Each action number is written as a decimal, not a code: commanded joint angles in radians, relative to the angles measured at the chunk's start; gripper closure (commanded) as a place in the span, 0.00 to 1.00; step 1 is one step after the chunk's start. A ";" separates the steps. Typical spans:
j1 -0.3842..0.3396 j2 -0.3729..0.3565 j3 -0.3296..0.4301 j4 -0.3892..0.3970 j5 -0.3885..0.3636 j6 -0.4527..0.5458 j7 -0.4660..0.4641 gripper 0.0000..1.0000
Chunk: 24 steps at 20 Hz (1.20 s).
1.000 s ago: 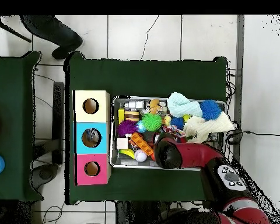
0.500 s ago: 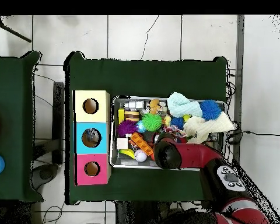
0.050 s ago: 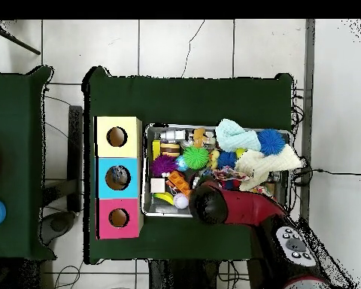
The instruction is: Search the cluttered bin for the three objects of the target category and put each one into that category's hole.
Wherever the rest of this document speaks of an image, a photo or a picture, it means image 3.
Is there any grey floor foot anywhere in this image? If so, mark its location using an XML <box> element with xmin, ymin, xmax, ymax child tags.
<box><xmin>41</xmin><ymin>210</ymin><xmax>77</xmax><ymax>243</ymax></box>

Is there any black floor cable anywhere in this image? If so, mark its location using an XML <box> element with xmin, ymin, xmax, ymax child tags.
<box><xmin>291</xmin><ymin>156</ymin><xmax>361</xmax><ymax>186</ymax></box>

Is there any dark green table cloth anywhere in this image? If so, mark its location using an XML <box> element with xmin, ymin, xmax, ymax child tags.
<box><xmin>82</xmin><ymin>65</ymin><xmax>294</xmax><ymax>266</ymax></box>

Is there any tan plush animal toy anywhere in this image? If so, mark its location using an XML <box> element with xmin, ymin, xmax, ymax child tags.
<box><xmin>192</xmin><ymin>127</ymin><xmax>207</xmax><ymax>148</ymax></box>

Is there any green spiky rubber ball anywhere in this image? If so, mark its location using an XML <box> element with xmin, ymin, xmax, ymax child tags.
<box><xmin>182</xmin><ymin>145</ymin><xmax>211</xmax><ymax>170</ymax></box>

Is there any small white baseball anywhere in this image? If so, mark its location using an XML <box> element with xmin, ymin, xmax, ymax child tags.
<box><xmin>173</xmin><ymin>193</ymin><xmax>190</xmax><ymax>210</ymax></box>

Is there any shallow clear mesh bin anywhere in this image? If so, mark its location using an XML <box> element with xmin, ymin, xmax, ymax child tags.
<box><xmin>141</xmin><ymin>123</ymin><xmax>291</xmax><ymax>219</ymax></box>

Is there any tan cardboard square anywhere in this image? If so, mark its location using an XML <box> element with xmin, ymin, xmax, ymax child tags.
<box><xmin>150</xmin><ymin>178</ymin><xmax>166</xmax><ymax>193</ymax></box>

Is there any purple spiky rubber ball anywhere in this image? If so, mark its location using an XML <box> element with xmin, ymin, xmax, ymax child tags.
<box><xmin>150</xmin><ymin>154</ymin><xmax>179</xmax><ymax>178</ymax></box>

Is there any black floor beam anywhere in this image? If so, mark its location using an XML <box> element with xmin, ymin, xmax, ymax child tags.
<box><xmin>67</xmin><ymin>105</ymin><xmax>83</xmax><ymax>213</ymax></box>

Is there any orange toy building brick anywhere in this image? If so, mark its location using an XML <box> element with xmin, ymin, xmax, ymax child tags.
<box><xmin>167</xmin><ymin>170</ymin><xmax>191</xmax><ymax>196</ymax></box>

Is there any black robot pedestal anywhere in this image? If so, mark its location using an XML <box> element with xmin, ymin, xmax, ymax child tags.
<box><xmin>148</xmin><ymin>260</ymin><xmax>220</xmax><ymax>289</ymax></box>

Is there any bottle with blue label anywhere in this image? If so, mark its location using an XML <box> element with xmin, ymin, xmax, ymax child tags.
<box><xmin>111</xmin><ymin>165</ymin><xmax>130</xmax><ymax>185</ymax></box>

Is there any blue spiky rubber ball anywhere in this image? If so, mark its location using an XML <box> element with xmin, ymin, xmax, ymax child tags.
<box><xmin>256</xmin><ymin>128</ymin><xmax>286</xmax><ymax>157</ymax></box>

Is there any black tripod leg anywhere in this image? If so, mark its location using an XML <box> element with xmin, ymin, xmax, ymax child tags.
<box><xmin>0</xmin><ymin>26</ymin><xmax>41</xmax><ymax>56</ymax></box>

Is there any cream knitted cloth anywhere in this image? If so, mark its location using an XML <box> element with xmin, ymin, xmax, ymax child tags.
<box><xmin>234</xmin><ymin>143</ymin><xmax>303</xmax><ymax>192</ymax></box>

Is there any light blue waffle cloth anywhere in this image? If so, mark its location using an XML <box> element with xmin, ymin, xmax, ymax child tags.
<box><xmin>214</xmin><ymin>117</ymin><xmax>262</xmax><ymax>153</ymax></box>

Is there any wooden box with three holes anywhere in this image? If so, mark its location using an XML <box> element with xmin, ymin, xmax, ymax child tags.
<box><xmin>94</xmin><ymin>116</ymin><xmax>144</xmax><ymax>240</ymax></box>

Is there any dark green side table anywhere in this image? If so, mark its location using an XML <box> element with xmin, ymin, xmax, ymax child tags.
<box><xmin>0</xmin><ymin>65</ymin><xmax>56</xmax><ymax>261</ymax></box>

